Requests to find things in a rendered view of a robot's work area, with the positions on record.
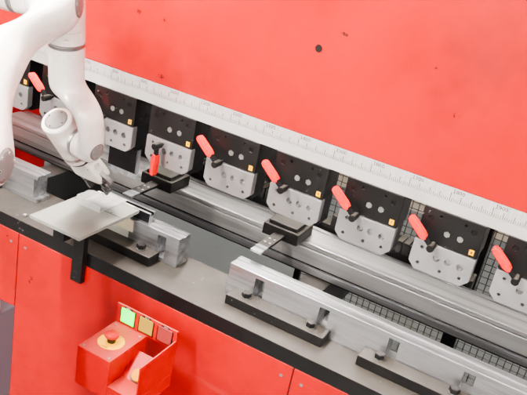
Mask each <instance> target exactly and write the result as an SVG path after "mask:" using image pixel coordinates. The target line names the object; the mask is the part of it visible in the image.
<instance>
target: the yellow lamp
mask: <svg viewBox="0 0 527 395"><path fill-rule="evenodd" d="M153 325H154V323H153V322H151V321H149V320H147V319H145V318H143V317H140V322H139V327H138V330H139V331H141V332H143V333H145V334H147V335H149V336H152V330H153Z"/></svg>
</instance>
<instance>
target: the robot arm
mask: <svg viewBox="0 0 527 395"><path fill-rule="evenodd" d="M0 9H2V10H5V11H9V12H12V13H18V14H22V15H23V16H20V17H19V18H17V19H15V20H12V21H10V22H8V23H5V24H2V25H0V186H1V185H3V184H4V183H5V182H6V181H7V180H8V178H9V177H10V176H11V174H12V171H13V167H14V162H15V149H14V141H13V127H12V112H13V102H14V98H15V95H16V90H17V88H18V85H19V84H20V80H21V78H22V77H23V75H24V72H25V70H26V68H27V65H28V64H29V62H30V60H31V58H32V56H33V55H34V54H35V53H36V52H37V51H38V50H40V49H41V48H42V47H44V46H45V45H47V46H48V73H49V86H50V88H51V90H52V91H53V93H54V94H55V95H56V96H57V97H58V98H60V100H61V101H62V102H63V103H64V104H65V105H66V107H67V108H68V109H66V108H56V109H53V110H51V111H49V112H48V113H47V114H46V115H45V116H44V118H43V119H42V130H43V131H44V133H45V134H46V135H47V136H48V138H49V139H50V141H51V142H52V144H53V146H54V147H55V148H56V149H57V151H58V152H59V154H60V155H61V157H62V158H63V159H64V161H65V162H66V163H67V164H68V165H70V167H71V168H72V170H73V171H74V172H75V173H76V174H77V175H79V176H81V178H82V179H83V180H85V183H86V184H87V186H88V187H89V188H92V187H93V185H94V184H95V183H98V184H100V185H101V186H102V187H101V189H102V191H103V192H104V193H105V194H106V195H108V194H109V193H110V192H111V191H112V188H113V186H112V183H113V182H114V180H112V179H111V178H110V177H109V176H107V175H109V174H110V172H109V170H108V168H107V167H106V165H105V164H104V163H103V162H102V161H101V160H100V157H101V155H102V153H103V151H104V140H105V128H104V116H103V113H102V110H101V108H100V105H99V104H98V102H97V100H96V98H95V96H94V95H93V94H92V92H91V91H90V89H89V87H88V86H87V84H86V83H85V15H86V12H85V0H0ZM106 174H107V175H106ZM103 179H104V180H105V181H104V183H102V181H103Z"/></svg>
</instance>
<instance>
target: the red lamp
mask: <svg viewBox="0 0 527 395"><path fill-rule="evenodd" d="M172 334H173V333H172V332H171V331H169V330H167V329H165V328H163V327H161V326H158V334H157V340H159V341H160V342H163V343H164V344H166V345H168V346H170V344H171V339H172Z"/></svg>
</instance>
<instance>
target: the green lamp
mask: <svg viewBox="0 0 527 395"><path fill-rule="evenodd" d="M134 318H135V313H133V312H131V311H129V310H127V309H126V308H124V307H122V312H121V319H120V321H122V322H124V323H126V324H128V325H130V326H131V327H133V325H134Z"/></svg>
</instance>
